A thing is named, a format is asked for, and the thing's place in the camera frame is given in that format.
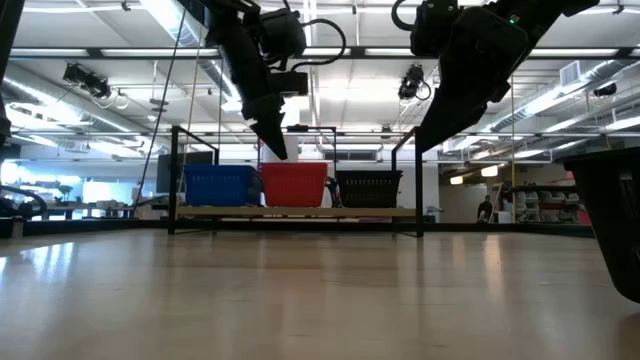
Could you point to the dark computer monitor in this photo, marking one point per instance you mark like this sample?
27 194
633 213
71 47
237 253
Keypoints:
162 175

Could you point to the long black ceiling camera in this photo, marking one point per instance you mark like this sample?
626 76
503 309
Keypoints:
87 80

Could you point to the long linear ceiling light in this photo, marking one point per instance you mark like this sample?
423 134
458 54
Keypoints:
150 52

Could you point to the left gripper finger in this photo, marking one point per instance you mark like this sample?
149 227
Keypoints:
281 135
267 135

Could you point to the white office desk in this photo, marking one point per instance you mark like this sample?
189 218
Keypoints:
90 206

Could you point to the white column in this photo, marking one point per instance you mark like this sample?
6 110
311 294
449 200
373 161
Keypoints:
294 145

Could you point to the white vent box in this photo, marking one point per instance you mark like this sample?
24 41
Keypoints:
571 73

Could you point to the small black ceiling device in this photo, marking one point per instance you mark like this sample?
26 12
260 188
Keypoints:
605 90

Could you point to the storage rack with white bins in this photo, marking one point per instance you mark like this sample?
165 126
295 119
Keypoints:
535 202

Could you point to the potted plant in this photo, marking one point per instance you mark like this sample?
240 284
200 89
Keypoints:
65 190

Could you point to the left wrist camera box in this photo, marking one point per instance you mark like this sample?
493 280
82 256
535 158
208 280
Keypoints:
289 83

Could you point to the black metal table frame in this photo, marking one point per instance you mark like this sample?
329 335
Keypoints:
525 230

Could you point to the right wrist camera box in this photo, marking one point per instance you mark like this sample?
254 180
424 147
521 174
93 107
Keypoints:
436 27

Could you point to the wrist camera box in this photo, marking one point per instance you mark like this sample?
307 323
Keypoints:
289 83
436 27

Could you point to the glowing ceiling lamp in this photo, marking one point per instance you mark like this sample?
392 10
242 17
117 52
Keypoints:
456 180
489 171

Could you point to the person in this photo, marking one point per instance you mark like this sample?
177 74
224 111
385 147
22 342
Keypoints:
484 210

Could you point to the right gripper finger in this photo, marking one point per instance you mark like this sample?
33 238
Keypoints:
462 117
437 112

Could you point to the wooden shelf with black frame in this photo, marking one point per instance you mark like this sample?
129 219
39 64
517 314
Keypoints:
300 212

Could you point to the red plastic basket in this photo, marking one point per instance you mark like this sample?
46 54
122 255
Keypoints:
294 169
294 164
294 190

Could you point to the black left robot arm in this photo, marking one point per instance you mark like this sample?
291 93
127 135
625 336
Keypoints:
235 50

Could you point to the blue plastic basket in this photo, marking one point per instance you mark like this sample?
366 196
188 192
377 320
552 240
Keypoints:
222 170
222 190
222 166

